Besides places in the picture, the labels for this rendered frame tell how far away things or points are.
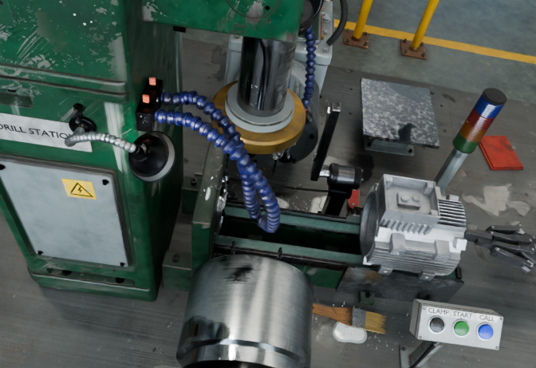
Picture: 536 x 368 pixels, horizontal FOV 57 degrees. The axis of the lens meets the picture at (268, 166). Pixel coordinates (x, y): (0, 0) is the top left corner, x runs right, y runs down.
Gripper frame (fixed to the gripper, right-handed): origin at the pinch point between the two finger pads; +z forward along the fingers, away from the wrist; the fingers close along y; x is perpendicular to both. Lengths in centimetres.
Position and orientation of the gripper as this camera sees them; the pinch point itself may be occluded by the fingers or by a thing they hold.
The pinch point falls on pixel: (474, 236)
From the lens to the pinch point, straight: 130.7
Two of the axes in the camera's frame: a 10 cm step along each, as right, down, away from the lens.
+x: -2.6, 6.1, 7.5
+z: -9.6, -2.3, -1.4
